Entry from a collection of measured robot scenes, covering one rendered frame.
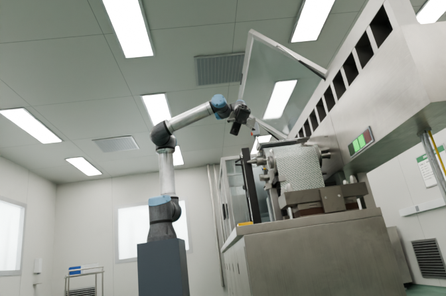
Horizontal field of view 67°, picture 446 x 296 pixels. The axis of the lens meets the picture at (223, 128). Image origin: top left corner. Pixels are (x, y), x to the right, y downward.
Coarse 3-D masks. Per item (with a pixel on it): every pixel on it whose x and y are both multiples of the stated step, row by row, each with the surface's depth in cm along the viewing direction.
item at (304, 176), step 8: (280, 168) 183; (288, 168) 183; (296, 168) 184; (304, 168) 184; (312, 168) 184; (320, 168) 184; (288, 176) 182; (296, 176) 182; (304, 176) 182; (312, 176) 182; (320, 176) 182; (280, 184) 180; (296, 184) 180; (304, 184) 180; (312, 184) 181; (320, 184) 181
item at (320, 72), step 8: (256, 32) 200; (248, 40) 207; (264, 40) 198; (272, 40) 198; (248, 48) 214; (280, 48) 196; (248, 56) 221; (288, 56) 197; (296, 56) 194; (304, 64) 191; (312, 64) 192; (320, 72) 192; (240, 80) 252; (240, 88) 263; (240, 96) 274; (256, 120) 295; (264, 128) 297; (280, 136) 292
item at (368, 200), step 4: (356, 176) 197; (360, 176) 197; (364, 176) 197; (360, 180) 196; (364, 180) 196; (368, 184) 195; (368, 188) 194; (368, 192) 193; (364, 196) 192; (368, 196) 192; (372, 196) 192; (360, 200) 196; (364, 200) 192; (368, 200) 192; (372, 200) 192; (364, 204) 192; (368, 204) 191; (372, 204) 191; (364, 208) 192
